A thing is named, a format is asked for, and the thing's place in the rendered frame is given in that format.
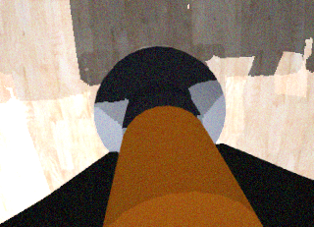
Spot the orange cylinder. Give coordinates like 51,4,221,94
102,105,263,227

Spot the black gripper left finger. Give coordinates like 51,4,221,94
0,151,119,227

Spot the grey round pedestal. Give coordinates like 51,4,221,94
94,46,227,152

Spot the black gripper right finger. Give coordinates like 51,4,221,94
215,143,314,227

